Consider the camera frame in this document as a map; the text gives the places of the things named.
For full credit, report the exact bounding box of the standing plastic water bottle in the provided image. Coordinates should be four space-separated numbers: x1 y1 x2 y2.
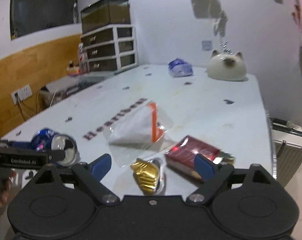
78 43 90 74

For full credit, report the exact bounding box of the white ribbed suitcase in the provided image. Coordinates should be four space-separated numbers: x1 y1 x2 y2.
271 118 302 187

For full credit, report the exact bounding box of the glass fish tank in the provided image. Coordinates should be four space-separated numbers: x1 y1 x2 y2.
80 0 131 34

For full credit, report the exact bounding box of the person's left hand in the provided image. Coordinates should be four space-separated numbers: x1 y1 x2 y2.
0 169 14 233

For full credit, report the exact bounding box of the blue tissue pack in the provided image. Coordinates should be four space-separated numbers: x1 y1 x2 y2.
168 58 193 77

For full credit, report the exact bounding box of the white drawer organizer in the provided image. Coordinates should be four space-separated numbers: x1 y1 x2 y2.
81 24 138 73

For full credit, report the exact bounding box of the white wall power socket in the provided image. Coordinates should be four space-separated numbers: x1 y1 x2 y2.
11 84 32 105

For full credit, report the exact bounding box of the clear bag with orange trim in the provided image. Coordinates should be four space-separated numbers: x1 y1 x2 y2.
104 101 174 167

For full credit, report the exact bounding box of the white cat-shaped ceramic ornament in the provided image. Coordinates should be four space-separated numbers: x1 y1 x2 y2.
206 50 247 81

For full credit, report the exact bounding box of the crushed blue pepsi can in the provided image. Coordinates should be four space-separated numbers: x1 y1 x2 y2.
30 128 80 167

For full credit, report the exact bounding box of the white box on side shelf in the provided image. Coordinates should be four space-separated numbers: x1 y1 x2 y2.
40 76 79 97

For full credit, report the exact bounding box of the gold foil wrapper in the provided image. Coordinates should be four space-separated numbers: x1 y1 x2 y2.
130 158 166 196

